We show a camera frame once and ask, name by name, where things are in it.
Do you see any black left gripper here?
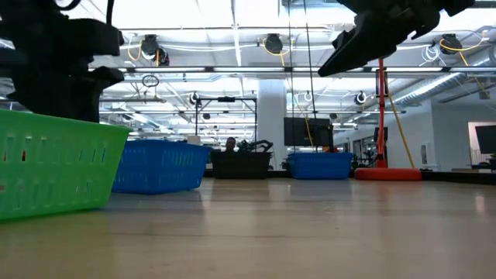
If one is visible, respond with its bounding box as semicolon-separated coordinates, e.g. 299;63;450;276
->
0;18;125;124

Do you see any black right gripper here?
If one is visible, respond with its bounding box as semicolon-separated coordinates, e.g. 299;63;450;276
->
318;0;443;78

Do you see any green plastic basket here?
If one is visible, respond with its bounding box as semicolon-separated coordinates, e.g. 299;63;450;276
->
0;108;133;222

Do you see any blue plastic basket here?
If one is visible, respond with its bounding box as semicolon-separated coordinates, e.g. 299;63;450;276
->
287;152;354;157
287;153;354;181
112;139;213;195

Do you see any black plastic basket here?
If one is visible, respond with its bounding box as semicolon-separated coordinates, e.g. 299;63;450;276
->
210;151;273;181
210;150;273;156

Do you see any black monitor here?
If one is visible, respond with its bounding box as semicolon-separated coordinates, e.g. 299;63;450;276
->
283;116;335;148
474;124;496;155

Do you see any red desk lamp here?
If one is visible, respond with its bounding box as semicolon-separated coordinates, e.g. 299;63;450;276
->
353;57;423;182

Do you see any black hanging cable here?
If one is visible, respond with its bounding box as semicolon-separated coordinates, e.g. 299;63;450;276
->
301;0;317;119

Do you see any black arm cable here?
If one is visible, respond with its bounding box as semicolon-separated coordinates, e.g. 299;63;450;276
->
53;0;116;26

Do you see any yellow hanging cable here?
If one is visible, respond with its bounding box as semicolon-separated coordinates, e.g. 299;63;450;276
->
386;92;416;170
263;36;315;148

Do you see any black background gantry frame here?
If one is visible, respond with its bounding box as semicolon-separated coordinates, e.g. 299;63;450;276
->
195;95;259;148

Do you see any black aluminium table frame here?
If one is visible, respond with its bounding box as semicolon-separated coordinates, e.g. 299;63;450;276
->
203;169;496;185

